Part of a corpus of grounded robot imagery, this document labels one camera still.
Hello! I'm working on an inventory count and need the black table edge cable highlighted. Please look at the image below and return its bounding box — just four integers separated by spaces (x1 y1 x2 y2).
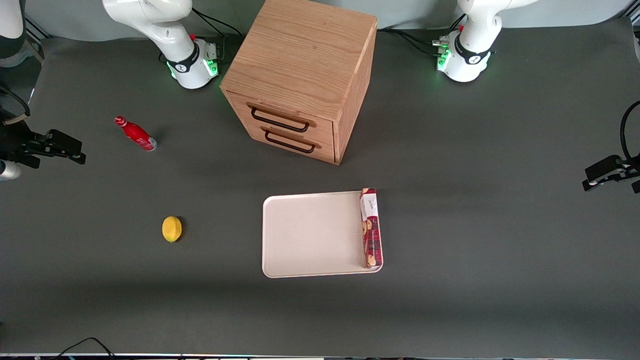
49 337 117 360

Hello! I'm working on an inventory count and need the red cookie box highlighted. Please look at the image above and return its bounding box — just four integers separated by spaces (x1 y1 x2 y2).
360 187 384 270

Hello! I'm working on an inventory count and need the red coke bottle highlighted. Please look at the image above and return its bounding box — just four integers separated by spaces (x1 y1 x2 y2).
114 115 158 152

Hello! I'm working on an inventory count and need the smaller black drawer handle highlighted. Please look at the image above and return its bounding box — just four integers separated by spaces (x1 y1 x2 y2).
263 130 317 154

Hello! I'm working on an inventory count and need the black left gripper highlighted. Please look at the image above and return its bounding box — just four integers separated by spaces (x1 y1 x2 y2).
582 154 640 194

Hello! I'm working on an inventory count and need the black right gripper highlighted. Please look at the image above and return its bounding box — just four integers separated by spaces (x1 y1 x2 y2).
0 118 87 169

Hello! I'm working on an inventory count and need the white plastic tray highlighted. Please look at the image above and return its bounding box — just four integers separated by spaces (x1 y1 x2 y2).
261 190 384 279

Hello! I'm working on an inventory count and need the larger black drawer handle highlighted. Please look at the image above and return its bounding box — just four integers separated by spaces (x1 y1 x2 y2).
250 106 311 134

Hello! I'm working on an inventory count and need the wooden drawer cabinet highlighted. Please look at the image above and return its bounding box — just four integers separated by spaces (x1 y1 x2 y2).
220 0 378 166

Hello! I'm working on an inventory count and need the black right arm base cable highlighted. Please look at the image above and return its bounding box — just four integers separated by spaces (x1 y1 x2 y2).
191 7 244 62

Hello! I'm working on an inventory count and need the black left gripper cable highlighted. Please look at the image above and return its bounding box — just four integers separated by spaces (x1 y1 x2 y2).
620 100 640 162

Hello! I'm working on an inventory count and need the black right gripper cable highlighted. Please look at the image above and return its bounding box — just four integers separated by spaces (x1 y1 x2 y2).
0 86 32 126

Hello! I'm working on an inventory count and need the grey aluminium frame post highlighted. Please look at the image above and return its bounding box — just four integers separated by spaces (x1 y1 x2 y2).
22 14 52 63

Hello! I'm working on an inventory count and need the black left arm base cable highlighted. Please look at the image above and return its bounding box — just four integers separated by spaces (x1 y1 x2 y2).
377 14 467 57

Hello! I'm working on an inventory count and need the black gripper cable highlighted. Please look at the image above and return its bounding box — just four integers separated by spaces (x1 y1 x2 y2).
620 100 640 162
0 86 32 126

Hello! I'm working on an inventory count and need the yellow lemon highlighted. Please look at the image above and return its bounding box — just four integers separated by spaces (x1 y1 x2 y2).
161 215 183 243

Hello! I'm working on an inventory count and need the black arm base cable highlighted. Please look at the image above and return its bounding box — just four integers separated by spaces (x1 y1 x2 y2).
191 7 244 62
377 14 467 57

